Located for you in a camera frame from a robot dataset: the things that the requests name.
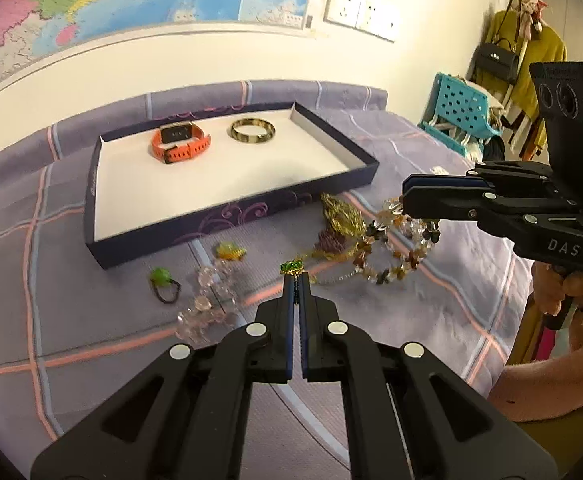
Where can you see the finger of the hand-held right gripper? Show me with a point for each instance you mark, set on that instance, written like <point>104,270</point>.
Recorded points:
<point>436,181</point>
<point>441,205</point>

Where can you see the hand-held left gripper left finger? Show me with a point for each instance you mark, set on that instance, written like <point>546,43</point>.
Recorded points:
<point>291,340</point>

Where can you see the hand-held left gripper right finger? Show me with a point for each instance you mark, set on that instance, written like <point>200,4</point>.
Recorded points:
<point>305,350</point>

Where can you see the yellow-orange carved pendant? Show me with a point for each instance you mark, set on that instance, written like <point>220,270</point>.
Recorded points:
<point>229,251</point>

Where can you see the dark blue cardboard box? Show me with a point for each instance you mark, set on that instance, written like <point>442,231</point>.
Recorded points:
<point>221,175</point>

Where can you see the tortoiseshell bangle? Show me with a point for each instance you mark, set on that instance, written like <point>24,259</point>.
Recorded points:
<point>252,139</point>

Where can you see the orange smartwatch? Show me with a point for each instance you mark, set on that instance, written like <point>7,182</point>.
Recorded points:
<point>186,151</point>

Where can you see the person's right forearm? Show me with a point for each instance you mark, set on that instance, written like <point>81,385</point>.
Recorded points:
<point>561,385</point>

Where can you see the person's right hand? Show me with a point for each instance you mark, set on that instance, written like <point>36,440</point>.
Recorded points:
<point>545,287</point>

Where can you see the white fabric label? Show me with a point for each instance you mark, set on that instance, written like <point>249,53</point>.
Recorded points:
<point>438,169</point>

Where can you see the mustard yellow coat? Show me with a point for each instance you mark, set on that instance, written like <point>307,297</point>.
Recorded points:
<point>546,60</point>

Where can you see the blue plastic chair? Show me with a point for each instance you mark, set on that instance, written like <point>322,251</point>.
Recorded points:
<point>461,105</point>

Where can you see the black handbag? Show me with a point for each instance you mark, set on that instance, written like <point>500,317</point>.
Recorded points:
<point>496,62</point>

